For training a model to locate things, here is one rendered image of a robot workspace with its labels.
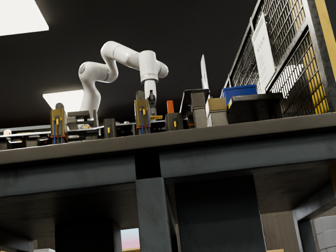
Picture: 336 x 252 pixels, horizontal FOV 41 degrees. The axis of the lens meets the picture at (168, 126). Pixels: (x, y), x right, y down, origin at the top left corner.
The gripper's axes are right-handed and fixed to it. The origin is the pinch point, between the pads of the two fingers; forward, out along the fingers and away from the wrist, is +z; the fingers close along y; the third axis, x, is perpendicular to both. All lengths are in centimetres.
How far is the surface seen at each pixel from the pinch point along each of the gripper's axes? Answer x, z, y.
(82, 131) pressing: -32.6, 8.0, 5.3
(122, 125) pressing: -14.4, 8.0, 8.0
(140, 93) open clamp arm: -5.6, -2.3, 18.2
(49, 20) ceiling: -93, -220, -246
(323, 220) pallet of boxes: 276, 6, -501
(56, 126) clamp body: -41.0, 11.1, 22.0
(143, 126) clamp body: -5.8, 15.0, 24.6
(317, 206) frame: 75, 48, -17
